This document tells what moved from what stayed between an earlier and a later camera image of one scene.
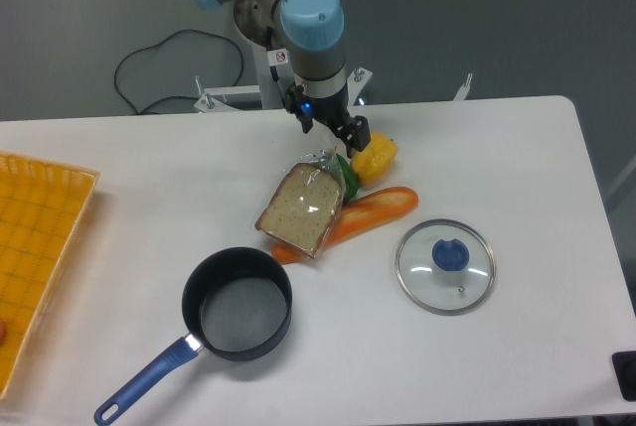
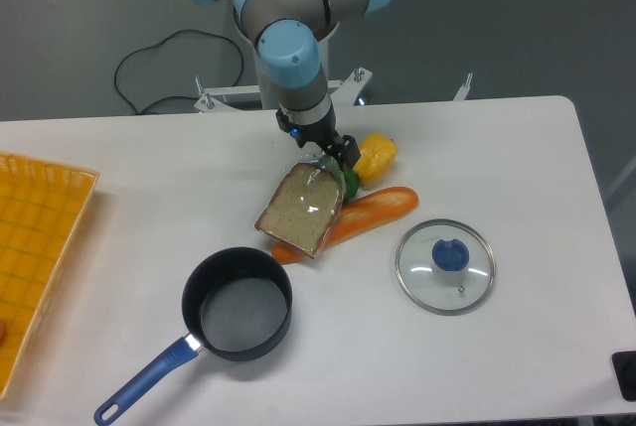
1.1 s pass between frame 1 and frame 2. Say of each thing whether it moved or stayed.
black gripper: moved
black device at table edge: stayed
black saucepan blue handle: stayed
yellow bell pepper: stayed
